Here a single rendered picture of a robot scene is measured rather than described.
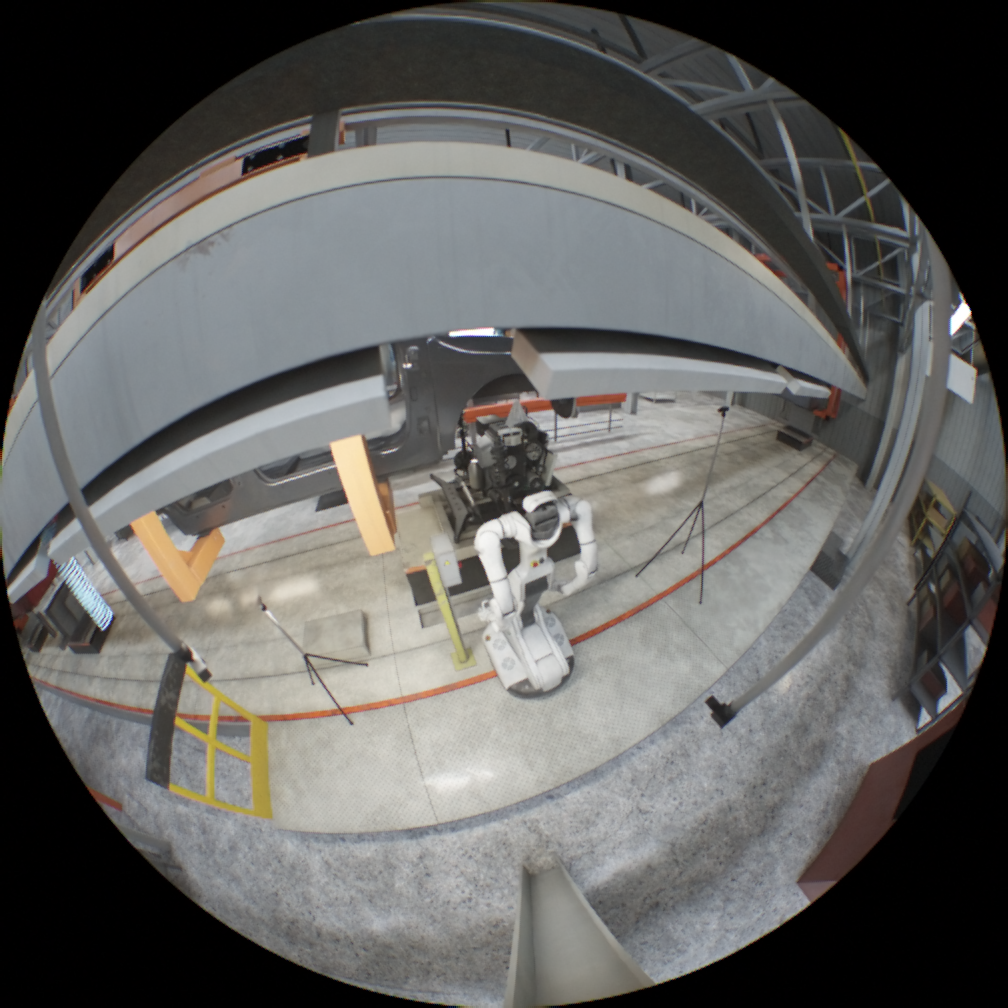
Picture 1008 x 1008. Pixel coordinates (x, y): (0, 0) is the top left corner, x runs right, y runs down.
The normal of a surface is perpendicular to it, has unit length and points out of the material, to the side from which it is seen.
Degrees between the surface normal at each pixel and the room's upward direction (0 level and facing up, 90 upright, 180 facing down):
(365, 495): 90
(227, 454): 117
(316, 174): 90
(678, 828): 0
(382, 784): 0
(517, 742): 0
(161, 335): 90
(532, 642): 23
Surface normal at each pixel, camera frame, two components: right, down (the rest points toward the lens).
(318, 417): 0.35, 0.81
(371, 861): -0.06, -0.84
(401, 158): 0.36, 0.49
